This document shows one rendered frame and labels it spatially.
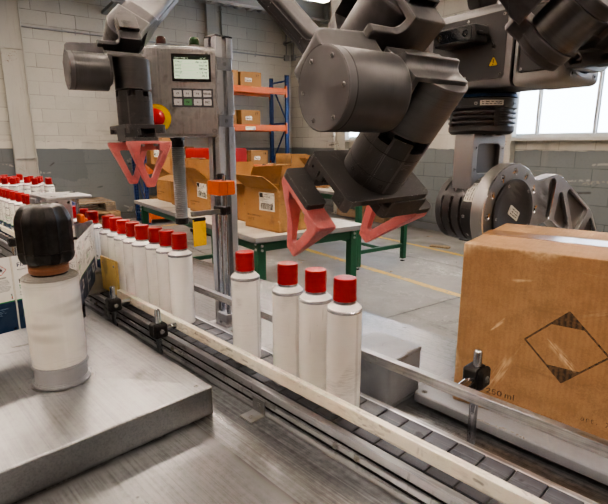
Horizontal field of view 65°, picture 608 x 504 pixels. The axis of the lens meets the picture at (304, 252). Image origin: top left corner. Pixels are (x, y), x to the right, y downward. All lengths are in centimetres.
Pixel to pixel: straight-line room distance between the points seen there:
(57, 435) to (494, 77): 94
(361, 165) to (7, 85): 824
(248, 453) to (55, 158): 805
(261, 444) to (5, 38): 817
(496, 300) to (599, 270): 14
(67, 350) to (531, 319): 72
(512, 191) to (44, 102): 803
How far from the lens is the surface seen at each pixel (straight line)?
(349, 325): 68
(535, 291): 77
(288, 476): 72
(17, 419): 84
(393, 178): 41
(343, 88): 32
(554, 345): 79
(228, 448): 77
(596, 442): 63
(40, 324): 86
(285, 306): 76
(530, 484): 68
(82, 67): 83
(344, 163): 43
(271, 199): 272
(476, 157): 106
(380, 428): 67
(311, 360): 75
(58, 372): 88
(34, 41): 874
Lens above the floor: 127
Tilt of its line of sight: 13 degrees down
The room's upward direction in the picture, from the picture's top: straight up
